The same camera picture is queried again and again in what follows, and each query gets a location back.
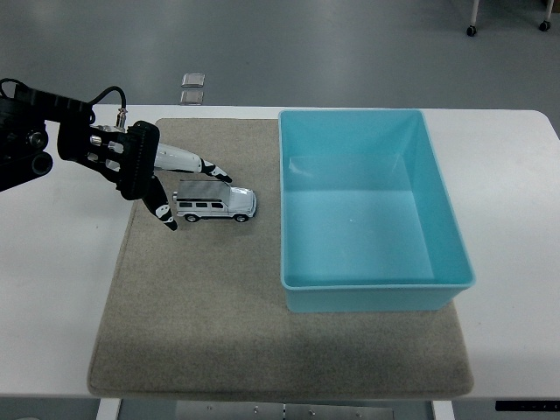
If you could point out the white cart leg with caster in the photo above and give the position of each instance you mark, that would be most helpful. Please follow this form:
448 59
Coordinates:
545 19
472 19

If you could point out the white toy car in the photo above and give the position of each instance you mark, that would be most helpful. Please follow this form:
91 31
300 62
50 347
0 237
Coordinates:
227 203

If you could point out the blue plastic box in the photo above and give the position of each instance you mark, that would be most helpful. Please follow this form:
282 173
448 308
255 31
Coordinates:
359 232

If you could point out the beige felt mat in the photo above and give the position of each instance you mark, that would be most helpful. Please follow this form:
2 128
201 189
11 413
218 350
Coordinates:
201 306

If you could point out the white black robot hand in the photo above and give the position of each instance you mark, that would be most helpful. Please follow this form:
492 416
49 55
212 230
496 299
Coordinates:
177 158

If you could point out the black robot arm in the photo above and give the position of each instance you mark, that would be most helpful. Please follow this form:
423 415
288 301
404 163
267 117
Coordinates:
74 131

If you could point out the white table leg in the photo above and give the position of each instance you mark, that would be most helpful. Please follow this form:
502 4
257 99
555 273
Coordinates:
443 411
108 410

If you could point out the grey metal plate with screws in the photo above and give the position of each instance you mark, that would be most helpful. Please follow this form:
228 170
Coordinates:
284 411

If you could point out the black table control panel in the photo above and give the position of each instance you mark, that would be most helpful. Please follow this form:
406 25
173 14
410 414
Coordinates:
527 406

